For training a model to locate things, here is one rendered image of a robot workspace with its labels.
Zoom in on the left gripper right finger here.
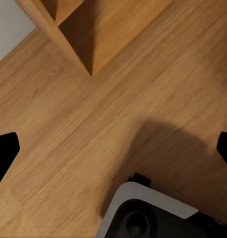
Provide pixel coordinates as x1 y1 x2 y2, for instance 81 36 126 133
217 132 227 164

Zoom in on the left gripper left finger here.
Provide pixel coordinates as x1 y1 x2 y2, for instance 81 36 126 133
0 132 20 181

